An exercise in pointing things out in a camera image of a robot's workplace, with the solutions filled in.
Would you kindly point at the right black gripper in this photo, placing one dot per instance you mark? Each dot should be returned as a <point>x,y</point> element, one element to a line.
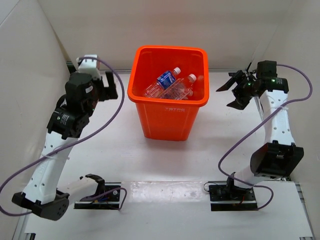
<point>240,102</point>

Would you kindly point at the orange plastic bin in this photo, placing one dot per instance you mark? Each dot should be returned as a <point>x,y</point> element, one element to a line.
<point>168,119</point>

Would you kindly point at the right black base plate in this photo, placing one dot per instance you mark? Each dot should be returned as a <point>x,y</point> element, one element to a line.
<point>223,201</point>

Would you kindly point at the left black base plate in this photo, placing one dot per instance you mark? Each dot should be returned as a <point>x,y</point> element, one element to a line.
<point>112,197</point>

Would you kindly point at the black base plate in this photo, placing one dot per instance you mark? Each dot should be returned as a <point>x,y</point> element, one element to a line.
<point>112,197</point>
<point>223,201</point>

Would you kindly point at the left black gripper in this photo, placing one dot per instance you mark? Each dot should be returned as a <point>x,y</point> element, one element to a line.
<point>108,92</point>

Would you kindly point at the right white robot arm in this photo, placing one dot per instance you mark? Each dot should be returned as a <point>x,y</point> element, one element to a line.
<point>279,155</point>

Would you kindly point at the clear apple juice bottle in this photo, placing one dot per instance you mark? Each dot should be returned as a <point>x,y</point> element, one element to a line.
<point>180,89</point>

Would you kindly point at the dark blue label bottle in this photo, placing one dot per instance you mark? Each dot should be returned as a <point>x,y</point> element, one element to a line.
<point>163,82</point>

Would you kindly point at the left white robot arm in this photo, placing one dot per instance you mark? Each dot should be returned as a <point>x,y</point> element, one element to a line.
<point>42,196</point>

